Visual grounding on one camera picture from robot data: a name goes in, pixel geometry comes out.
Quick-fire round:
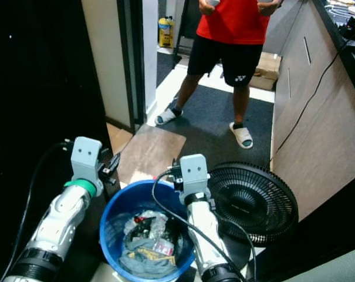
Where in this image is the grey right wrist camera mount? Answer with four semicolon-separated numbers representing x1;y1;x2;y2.
179;154;208;197

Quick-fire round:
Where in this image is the blue grey garment yellow trim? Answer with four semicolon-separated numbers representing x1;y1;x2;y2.
120;232;181;278

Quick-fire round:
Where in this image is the black floor fan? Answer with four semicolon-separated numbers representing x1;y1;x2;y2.
207;162;299;246

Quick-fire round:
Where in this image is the yellow detergent bottle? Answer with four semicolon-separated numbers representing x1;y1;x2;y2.
157;16;175;48

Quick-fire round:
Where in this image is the brown cardboard box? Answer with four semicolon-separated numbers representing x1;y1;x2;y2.
249;52;282;90

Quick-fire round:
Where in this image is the blue plastic bucket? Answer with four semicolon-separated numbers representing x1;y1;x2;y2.
100;180;197;282

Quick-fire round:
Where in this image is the brown printed doormat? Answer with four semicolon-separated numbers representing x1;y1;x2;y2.
117;125;187;186

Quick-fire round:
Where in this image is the person in red shirt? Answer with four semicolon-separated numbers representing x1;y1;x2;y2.
154;0;283;149

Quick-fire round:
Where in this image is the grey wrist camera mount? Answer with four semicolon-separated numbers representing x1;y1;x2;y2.
72;137;103;183
179;154;208;197

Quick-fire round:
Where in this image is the black framed frosted door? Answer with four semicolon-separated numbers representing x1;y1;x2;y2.
80;0;160;133

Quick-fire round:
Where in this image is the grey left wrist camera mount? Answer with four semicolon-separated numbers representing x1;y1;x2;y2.
72;137;103;183

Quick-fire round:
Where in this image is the tall black cabinet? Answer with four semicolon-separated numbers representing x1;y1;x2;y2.
0;0;113;282

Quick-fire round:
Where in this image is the dark grey floor carpet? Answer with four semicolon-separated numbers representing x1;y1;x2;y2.
163;82;275;177

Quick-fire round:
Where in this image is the wooden kitchen cabinet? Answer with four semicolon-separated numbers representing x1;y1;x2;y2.
271;0;355;221

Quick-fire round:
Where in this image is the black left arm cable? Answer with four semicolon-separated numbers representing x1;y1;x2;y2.
1;140;75;282

